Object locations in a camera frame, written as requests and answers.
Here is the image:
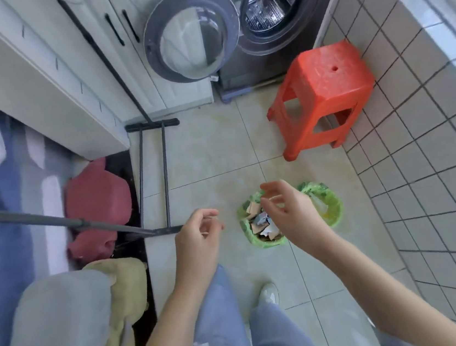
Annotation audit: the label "person's left leg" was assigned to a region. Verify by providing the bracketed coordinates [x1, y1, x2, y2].
[181, 262, 254, 346]

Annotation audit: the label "brown cardboard pieces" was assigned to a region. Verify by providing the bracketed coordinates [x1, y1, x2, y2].
[246, 197, 285, 243]

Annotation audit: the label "black metal rack frame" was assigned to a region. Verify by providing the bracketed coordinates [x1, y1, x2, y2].
[55, 0, 193, 244]

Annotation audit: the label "pink plush toy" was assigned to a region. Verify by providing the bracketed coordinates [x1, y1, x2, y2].
[57, 155, 139, 265]

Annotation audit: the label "red plastic stool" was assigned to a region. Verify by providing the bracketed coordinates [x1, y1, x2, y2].
[259, 36, 384, 164]

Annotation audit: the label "person's right leg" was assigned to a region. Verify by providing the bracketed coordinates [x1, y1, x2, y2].
[246, 296, 329, 346]

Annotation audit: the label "grey plush toy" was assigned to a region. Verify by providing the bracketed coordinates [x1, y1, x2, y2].
[0, 267, 125, 346]

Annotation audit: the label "white paper scraps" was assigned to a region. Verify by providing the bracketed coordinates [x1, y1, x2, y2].
[254, 210, 280, 239]

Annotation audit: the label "grey metal pole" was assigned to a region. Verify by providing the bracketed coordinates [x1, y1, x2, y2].
[0, 183, 186, 256]

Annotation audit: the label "grey washing machine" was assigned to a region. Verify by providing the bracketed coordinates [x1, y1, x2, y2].
[138, 0, 360, 104]

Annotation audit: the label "purple washing machine stand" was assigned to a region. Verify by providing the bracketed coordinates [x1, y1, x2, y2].
[217, 76, 286, 105]

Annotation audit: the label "person's right white shoe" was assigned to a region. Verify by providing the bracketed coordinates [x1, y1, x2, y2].
[254, 281, 281, 309]

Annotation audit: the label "person's left hand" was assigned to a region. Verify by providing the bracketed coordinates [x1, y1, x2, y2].
[168, 206, 231, 288]

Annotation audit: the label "person's left forearm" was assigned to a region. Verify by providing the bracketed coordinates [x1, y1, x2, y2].
[113, 271, 229, 346]

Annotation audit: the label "yellow plush toy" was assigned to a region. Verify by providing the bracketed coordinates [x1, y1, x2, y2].
[82, 255, 157, 346]

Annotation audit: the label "person's right forearm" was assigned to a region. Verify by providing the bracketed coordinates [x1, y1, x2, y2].
[314, 217, 456, 346]

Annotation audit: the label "clear plastic film scraps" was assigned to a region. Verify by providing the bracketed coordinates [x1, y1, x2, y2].
[312, 193, 334, 220]

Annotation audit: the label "person's leg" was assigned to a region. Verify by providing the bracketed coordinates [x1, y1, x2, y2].
[181, 262, 254, 346]
[246, 296, 329, 346]

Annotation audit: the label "person's right hand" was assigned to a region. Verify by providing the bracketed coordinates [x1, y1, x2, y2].
[259, 174, 340, 264]

